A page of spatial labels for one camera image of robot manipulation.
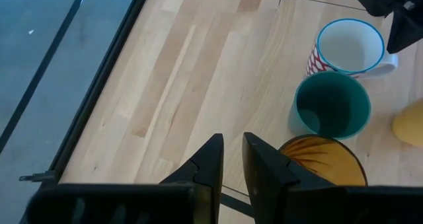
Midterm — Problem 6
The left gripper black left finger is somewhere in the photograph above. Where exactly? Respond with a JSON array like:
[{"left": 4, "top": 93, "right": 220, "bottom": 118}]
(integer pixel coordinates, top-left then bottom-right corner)
[{"left": 159, "top": 133, "right": 225, "bottom": 224}]

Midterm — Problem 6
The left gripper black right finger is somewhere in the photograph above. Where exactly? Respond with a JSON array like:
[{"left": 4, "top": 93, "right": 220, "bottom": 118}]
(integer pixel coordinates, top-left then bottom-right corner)
[{"left": 242, "top": 131, "right": 335, "bottom": 224}]

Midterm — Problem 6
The red white patterned mug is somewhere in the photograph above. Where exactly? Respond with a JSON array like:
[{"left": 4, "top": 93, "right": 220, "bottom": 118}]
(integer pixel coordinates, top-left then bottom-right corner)
[{"left": 304, "top": 18, "right": 399, "bottom": 80}]

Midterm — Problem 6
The amber ribbed glass cup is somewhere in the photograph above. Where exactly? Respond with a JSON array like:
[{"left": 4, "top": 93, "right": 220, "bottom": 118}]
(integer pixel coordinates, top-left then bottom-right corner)
[{"left": 279, "top": 133, "right": 369, "bottom": 187}]

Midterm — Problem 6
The teal cup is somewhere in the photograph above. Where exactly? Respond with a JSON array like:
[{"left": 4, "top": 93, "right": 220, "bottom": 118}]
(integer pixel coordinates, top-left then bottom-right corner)
[{"left": 288, "top": 70, "right": 372, "bottom": 141}]

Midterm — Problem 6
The yellow and white ceramic mug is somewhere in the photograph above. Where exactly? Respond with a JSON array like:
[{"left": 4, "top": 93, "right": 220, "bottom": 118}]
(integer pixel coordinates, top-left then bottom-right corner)
[{"left": 391, "top": 98, "right": 423, "bottom": 148}]

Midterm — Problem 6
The black aluminium table frame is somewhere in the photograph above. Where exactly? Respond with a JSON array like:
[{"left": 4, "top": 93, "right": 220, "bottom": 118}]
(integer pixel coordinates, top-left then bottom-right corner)
[{"left": 19, "top": 0, "right": 155, "bottom": 188}]

